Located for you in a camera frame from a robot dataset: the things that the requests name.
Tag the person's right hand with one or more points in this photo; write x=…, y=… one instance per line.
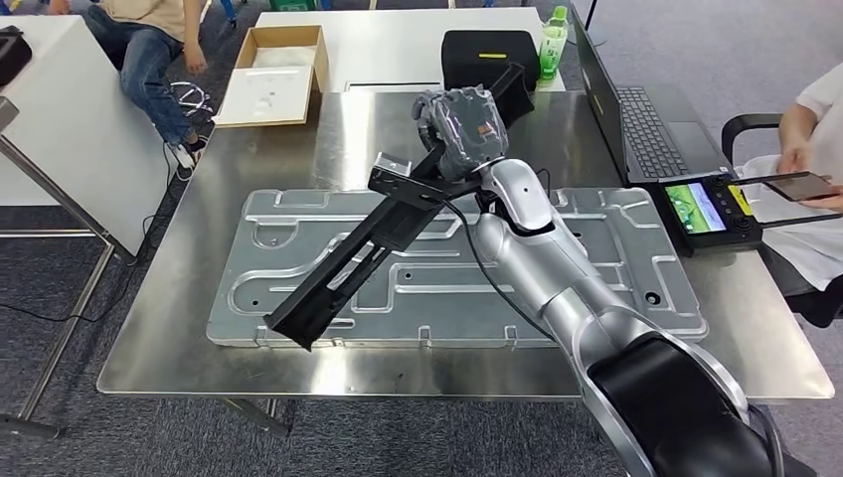
x=797, y=158

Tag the person's left hand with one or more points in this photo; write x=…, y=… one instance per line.
x=826, y=201
x=196, y=58

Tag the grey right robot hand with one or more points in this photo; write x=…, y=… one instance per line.
x=467, y=131

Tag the dark smartphone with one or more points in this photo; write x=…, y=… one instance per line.
x=800, y=186

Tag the long black plastic part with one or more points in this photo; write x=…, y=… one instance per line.
x=342, y=276

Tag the person's right forearm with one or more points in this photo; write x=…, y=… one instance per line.
x=797, y=125

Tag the person's left forearm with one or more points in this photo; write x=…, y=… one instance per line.
x=193, y=23

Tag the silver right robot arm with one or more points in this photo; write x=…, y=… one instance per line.
x=560, y=276

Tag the chrome stool base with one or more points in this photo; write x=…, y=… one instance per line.
x=189, y=89

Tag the person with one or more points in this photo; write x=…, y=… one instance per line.
x=151, y=72
x=823, y=112

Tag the black zip case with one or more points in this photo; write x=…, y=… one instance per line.
x=474, y=66

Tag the white power strip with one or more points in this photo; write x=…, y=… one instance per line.
x=181, y=157

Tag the black office chair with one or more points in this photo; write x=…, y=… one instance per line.
x=816, y=306

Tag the green drink bottle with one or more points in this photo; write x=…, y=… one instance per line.
x=552, y=52

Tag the black controller with screen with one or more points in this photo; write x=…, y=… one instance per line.
x=691, y=207

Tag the open cardboard box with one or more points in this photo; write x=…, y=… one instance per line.
x=321, y=59

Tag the white table metal legs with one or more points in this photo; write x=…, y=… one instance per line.
x=79, y=131

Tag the black laptop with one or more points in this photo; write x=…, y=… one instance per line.
x=645, y=138

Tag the stamped aluminium panel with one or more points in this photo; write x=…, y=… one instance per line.
x=428, y=309

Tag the open black foam case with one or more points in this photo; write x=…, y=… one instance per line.
x=13, y=56

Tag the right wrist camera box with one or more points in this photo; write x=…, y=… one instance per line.
x=392, y=168

